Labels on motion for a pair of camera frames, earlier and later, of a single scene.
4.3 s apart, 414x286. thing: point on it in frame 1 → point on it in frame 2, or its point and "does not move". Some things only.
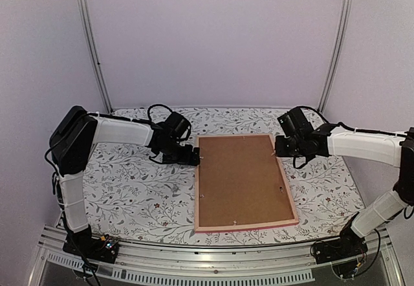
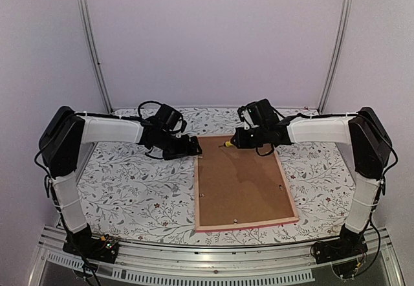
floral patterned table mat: [132, 195] does not move
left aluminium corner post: [82, 11] does not move
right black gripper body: [294, 149] → [250, 142]
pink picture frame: [239, 184] does not move
